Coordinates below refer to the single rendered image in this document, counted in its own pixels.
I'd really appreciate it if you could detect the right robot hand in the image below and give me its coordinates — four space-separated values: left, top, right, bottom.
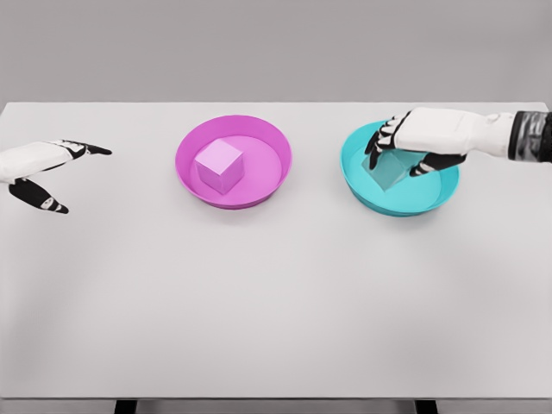
364 107 480 178

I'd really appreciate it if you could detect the magenta plate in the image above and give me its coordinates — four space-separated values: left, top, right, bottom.
174 114 293 211

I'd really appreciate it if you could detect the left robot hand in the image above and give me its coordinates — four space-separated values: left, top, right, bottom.
0 139 114 216

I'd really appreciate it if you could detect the cyan cube block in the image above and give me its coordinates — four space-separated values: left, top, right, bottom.
361 149 411 194

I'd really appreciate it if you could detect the cyan plate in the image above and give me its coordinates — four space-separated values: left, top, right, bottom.
340 119 461 217

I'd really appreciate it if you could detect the pink cube block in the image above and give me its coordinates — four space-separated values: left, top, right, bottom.
193 138 243 196

